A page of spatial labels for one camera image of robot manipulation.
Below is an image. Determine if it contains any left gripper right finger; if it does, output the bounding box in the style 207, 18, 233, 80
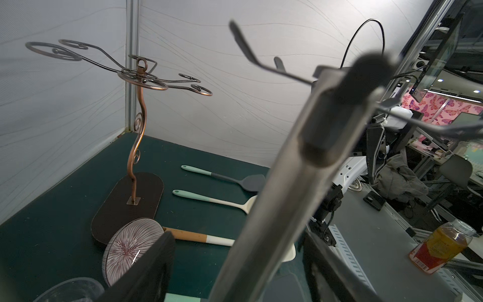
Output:
302, 230, 382, 302

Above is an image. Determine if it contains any clear drinking glass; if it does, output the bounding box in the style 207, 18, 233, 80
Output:
35, 277, 104, 302

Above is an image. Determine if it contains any grey spatula mint handle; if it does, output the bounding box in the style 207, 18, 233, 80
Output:
181, 165, 266, 193

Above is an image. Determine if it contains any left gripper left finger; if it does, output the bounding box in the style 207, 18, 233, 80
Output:
97, 232, 176, 301

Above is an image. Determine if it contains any grey utensil mint handle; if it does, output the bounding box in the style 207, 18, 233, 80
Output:
165, 273, 304, 302

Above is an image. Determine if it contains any grey utensil rack stand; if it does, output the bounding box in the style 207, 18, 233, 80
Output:
207, 19, 483, 302

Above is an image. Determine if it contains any white spatula light wood handle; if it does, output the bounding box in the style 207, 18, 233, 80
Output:
162, 226, 235, 247

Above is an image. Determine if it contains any orange liquid bottle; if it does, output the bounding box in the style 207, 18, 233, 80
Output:
408, 220, 477, 274

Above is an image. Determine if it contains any brown metal scroll stand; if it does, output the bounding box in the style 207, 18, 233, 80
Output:
25, 39, 213, 245

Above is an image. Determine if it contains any cream spatula mint handle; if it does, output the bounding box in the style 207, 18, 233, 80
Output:
172, 190, 257, 215

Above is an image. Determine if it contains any pink striped bowl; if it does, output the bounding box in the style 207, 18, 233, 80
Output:
102, 218, 164, 286

